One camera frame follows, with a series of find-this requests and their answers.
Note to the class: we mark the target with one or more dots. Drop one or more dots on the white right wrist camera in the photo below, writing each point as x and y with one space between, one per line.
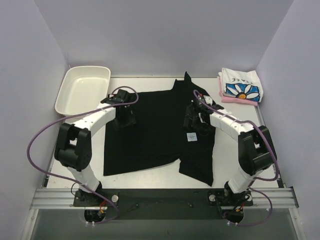
208 100

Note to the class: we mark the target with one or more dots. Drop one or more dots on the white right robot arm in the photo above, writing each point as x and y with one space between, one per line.
254 144

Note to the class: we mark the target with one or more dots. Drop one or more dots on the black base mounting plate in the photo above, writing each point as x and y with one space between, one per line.
160 204

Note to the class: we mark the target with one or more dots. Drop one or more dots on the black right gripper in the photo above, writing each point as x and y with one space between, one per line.
192 120

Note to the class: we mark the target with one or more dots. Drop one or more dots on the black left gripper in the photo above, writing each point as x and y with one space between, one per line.
125 120

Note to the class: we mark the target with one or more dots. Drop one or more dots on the aluminium front rail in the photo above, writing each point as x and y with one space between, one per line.
54 198

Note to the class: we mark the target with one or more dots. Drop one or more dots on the white daisy print t shirt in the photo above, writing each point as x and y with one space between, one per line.
241 84

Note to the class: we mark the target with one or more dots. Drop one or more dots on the black t shirt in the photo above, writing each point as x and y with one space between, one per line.
159 136

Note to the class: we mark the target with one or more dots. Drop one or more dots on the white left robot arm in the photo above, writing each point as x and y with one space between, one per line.
73 147

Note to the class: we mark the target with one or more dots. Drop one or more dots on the white plastic bin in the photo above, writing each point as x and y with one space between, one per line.
82 89

